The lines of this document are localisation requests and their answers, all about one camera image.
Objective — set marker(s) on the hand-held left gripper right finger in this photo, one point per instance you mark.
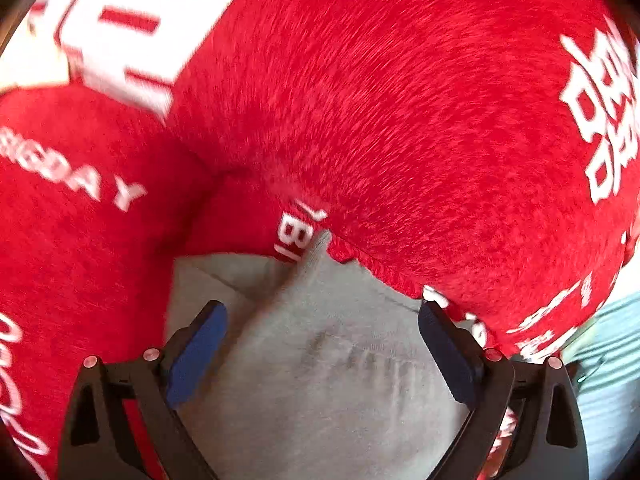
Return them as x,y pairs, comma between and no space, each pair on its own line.
447,352

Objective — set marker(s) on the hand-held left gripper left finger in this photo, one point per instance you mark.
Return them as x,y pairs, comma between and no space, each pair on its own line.
200,350

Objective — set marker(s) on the grey long-sleeve shirt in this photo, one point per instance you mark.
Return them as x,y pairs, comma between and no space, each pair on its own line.
320,375

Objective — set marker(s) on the light teal striped cloth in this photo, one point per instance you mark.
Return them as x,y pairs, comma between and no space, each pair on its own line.
612,385

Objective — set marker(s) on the red printed blanket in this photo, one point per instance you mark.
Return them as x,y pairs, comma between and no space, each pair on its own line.
400,110

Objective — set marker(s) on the cream cloth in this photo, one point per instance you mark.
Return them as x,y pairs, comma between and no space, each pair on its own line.
30,67

